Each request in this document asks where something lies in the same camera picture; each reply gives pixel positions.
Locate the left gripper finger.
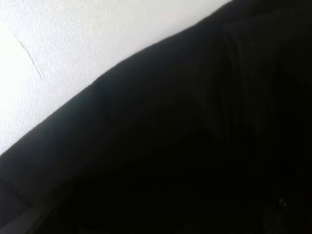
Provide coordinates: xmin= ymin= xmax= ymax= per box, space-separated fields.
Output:
xmin=263 ymin=197 xmax=312 ymax=234

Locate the black printed t-shirt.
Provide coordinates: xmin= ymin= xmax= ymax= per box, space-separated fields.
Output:
xmin=0 ymin=0 xmax=312 ymax=234

